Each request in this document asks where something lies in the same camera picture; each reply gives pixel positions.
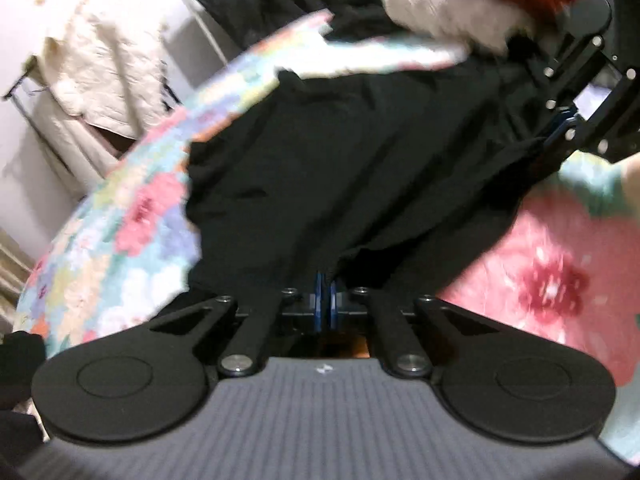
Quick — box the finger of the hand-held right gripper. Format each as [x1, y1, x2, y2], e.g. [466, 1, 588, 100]
[543, 66, 640, 162]
[529, 24, 610, 147]

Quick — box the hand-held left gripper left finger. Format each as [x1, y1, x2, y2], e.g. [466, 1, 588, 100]
[149, 271, 327, 379]

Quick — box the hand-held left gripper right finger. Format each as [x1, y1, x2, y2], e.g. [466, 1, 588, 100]
[327, 278, 502, 380]

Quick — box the black garment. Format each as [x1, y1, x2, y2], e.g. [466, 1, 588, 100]
[182, 57, 563, 307]

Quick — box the metal clothes rack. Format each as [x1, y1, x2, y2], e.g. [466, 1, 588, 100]
[2, 54, 108, 183]

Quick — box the red and white plush cloth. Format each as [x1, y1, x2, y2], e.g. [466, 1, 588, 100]
[380, 0, 586, 55]

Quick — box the floral printed blanket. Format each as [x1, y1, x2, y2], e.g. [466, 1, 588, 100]
[15, 10, 640, 463]

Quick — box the beige curtain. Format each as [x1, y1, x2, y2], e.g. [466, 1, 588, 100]
[0, 227, 38, 323]

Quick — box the dark cloth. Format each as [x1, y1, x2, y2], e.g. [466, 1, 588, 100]
[0, 332, 50, 466]

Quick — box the white pole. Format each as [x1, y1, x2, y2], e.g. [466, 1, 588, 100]
[164, 0, 228, 68]

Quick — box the cream quilted jacket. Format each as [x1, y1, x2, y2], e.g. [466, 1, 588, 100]
[37, 0, 175, 142]

